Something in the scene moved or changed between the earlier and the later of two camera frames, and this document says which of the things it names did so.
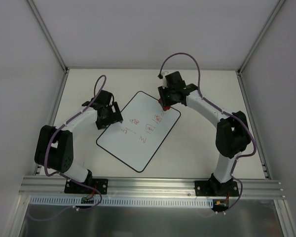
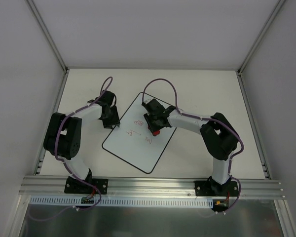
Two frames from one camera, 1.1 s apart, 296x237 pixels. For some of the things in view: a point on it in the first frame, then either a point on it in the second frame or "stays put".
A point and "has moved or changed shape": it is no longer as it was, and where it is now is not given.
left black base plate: x=101 y=185 stays put
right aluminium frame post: x=273 y=16 stays put
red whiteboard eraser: x=165 y=108 has moved or changed shape
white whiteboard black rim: x=144 y=128 has moved or changed shape
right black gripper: x=166 y=96 to x=153 y=121
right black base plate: x=215 y=188 stays put
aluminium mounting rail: x=55 y=186 stays put
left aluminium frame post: x=48 y=35 stays put
